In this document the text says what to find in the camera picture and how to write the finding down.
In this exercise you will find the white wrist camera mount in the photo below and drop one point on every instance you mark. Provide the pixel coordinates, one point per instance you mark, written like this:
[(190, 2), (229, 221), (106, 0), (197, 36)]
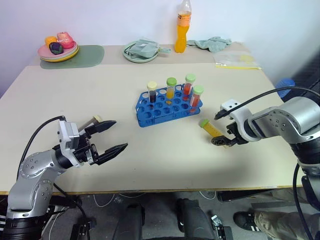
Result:
[(240, 117), (68, 136)]

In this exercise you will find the green placemat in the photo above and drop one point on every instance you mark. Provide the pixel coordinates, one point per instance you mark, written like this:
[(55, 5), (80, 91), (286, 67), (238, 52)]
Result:
[(87, 56)]

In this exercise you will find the khaki trouser leg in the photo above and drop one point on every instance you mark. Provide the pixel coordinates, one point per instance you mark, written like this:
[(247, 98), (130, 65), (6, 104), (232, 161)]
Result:
[(277, 225)]

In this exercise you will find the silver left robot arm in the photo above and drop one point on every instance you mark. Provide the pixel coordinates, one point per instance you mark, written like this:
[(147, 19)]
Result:
[(32, 170)]

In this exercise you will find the pink toy food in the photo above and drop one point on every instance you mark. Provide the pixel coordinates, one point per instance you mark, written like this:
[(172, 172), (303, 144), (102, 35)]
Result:
[(65, 40)]

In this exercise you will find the dark purple toy food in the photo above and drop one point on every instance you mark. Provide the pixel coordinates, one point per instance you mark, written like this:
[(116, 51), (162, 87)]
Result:
[(56, 48)]

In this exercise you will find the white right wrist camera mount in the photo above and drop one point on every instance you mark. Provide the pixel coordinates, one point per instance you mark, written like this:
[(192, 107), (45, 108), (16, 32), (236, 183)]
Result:
[(240, 117)]

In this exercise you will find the blue test tube rack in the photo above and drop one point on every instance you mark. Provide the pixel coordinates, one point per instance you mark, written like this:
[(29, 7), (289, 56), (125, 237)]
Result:
[(160, 112)]

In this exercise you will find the pale green cloth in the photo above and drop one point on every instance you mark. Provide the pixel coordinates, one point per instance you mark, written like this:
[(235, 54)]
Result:
[(212, 43)]

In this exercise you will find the clear plastic zip bag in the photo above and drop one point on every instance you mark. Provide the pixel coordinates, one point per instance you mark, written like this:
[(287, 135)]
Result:
[(235, 60)]

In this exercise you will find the cream cap dark red tube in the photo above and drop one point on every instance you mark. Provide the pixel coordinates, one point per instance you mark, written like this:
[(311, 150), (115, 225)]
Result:
[(152, 93)]

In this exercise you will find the green cap yellow test tube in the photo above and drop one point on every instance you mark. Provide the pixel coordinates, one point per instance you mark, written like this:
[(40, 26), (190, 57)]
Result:
[(209, 127)]

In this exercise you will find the dark rounded shape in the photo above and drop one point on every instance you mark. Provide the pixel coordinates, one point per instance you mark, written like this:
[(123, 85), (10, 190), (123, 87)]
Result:
[(195, 220)]

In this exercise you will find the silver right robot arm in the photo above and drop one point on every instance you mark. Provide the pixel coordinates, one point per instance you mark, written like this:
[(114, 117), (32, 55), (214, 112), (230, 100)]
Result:
[(295, 112)]

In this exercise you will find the black bar under table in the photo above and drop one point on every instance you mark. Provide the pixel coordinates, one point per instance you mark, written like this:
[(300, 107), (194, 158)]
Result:
[(250, 196)]

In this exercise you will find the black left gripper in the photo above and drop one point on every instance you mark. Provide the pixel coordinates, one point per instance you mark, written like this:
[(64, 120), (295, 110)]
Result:
[(86, 152)]

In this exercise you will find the green cap orange liquid tube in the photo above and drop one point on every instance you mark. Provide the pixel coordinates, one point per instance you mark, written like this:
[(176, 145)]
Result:
[(171, 88)]

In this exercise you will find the black and silver floor bracket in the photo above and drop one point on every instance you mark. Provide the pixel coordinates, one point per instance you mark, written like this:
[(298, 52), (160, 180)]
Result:
[(221, 228)]

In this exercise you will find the pale green plate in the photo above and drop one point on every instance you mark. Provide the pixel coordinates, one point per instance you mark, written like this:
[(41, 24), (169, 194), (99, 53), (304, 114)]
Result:
[(132, 58)]

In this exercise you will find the cream cap clear test tube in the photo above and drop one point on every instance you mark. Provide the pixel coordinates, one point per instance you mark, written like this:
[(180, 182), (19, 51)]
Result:
[(94, 119)]

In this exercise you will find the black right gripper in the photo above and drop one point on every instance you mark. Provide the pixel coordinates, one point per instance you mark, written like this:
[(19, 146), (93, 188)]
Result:
[(235, 132)]

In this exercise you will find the orange soda plastic bottle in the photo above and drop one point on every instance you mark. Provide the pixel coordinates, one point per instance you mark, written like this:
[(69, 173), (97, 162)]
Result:
[(181, 37)]

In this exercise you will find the black and white shoe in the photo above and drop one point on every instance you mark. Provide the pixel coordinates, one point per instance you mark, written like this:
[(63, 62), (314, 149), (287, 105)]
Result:
[(246, 221)]

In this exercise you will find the orange toy food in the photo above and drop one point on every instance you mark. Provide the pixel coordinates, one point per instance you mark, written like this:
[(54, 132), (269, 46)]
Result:
[(50, 40)]

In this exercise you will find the pink and yellow plate stack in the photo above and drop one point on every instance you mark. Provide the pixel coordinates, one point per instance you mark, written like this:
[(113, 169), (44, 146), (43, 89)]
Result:
[(65, 54)]

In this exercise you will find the black ribbed object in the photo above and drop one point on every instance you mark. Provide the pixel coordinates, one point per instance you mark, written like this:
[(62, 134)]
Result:
[(308, 72)]

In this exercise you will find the green cap red test tube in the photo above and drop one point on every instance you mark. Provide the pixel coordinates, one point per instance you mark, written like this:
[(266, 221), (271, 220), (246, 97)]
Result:
[(189, 85), (197, 97)]

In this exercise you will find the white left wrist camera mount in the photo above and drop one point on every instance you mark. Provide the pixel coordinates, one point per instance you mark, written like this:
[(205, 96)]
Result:
[(68, 136)]

